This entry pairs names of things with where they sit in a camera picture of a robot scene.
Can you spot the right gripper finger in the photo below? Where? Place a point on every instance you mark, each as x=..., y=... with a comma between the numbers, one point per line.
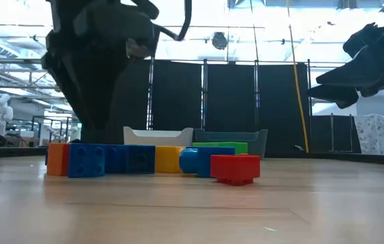
x=338, y=94
x=355, y=76

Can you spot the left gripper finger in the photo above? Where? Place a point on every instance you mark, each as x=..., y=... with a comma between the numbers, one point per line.
x=66, y=95
x=107, y=108

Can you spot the small orange toy block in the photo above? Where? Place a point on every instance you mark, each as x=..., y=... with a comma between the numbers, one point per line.
x=58, y=159

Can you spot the medium yellow toy block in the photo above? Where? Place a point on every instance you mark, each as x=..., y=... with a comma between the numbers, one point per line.
x=168, y=159

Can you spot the medium blue toy block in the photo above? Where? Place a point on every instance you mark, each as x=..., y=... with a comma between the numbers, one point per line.
x=209, y=162

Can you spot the long green toy block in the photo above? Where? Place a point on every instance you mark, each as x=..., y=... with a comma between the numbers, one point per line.
x=226, y=147

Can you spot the small red toy block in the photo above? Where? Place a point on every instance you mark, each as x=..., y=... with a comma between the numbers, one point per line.
x=235, y=168

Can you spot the low black panel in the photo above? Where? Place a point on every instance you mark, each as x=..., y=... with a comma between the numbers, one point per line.
x=334, y=135

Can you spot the white patterned sheet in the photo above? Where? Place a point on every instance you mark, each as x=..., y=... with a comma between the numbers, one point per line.
x=375, y=135

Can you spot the white plastic bin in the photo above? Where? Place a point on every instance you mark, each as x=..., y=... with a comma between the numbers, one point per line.
x=158, y=137

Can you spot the teal plastic bin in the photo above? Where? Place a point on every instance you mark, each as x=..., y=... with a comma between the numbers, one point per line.
x=256, y=142

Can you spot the black partition screen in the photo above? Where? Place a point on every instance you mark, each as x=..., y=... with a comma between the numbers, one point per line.
x=229, y=101

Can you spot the dark round ceiling fixture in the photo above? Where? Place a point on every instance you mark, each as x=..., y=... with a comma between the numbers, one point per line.
x=219, y=40

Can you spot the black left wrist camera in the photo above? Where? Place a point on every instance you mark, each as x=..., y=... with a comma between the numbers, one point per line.
x=117, y=27

